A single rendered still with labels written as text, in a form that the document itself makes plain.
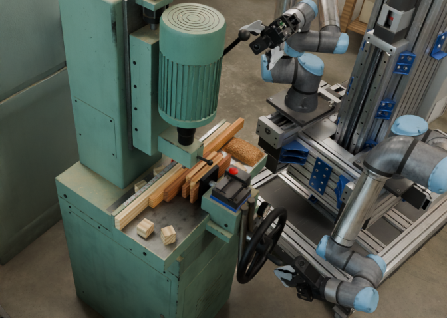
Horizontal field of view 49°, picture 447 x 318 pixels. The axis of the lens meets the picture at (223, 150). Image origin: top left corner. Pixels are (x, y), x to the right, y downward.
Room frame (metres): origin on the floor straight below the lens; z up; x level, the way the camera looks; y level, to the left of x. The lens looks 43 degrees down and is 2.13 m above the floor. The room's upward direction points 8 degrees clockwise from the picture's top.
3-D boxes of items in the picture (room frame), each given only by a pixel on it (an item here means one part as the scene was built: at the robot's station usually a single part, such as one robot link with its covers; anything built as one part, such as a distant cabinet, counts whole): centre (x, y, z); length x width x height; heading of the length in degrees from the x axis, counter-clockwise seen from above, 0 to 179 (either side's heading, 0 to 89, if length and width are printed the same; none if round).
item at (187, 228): (1.12, 0.03, 0.87); 0.61 x 0.30 x 0.06; 151
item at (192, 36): (1.17, 0.12, 1.35); 0.18 x 0.18 x 0.31
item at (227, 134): (1.26, 0.08, 0.92); 0.54 x 0.02 x 0.04; 151
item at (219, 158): (1.17, 0.04, 0.94); 0.16 x 0.02 x 0.07; 151
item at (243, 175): (1.08, -0.05, 0.99); 0.13 x 0.11 x 0.06; 151
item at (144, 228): (0.93, 0.20, 0.92); 0.04 x 0.04 x 0.04; 63
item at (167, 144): (1.18, 0.14, 1.03); 0.14 x 0.07 x 0.09; 61
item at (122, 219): (1.18, 0.14, 0.93); 0.60 x 0.02 x 0.05; 151
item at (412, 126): (1.47, -0.68, 0.98); 0.13 x 0.12 x 0.14; 60
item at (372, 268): (0.95, -0.50, 0.83); 0.11 x 0.11 x 0.08; 60
